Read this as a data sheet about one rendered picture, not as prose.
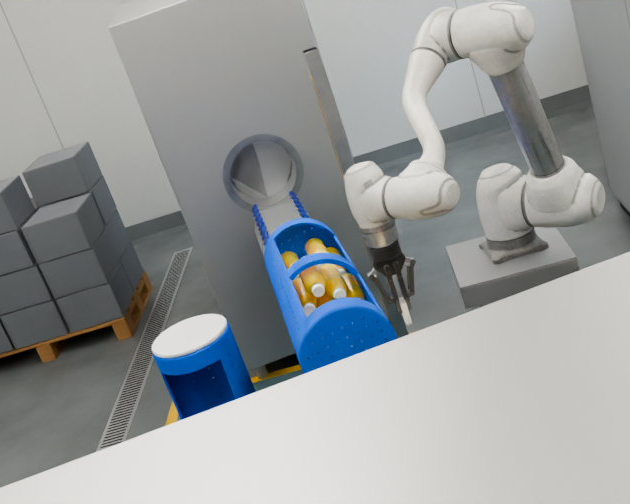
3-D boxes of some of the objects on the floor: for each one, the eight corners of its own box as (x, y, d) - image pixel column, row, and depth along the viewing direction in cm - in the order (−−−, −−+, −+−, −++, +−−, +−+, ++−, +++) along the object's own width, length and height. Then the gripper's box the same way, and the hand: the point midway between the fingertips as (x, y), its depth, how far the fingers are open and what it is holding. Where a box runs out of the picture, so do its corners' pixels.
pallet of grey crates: (152, 287, 687) (90, 139, 645) (132, 336, 613) (60, 173, 571) (6, 331, 701) (-65, 189, 659) (-32, 384, 627) (-114, 228, 585)
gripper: (403, 228, 236) (427, 308, 245) (355, 246, 236) (382, 325, 244) (410, 237, 229) (435, 319, 238) (361, 255, 229) (388, 337, 237)
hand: (404, 311), depth 240 cm, fingers closed
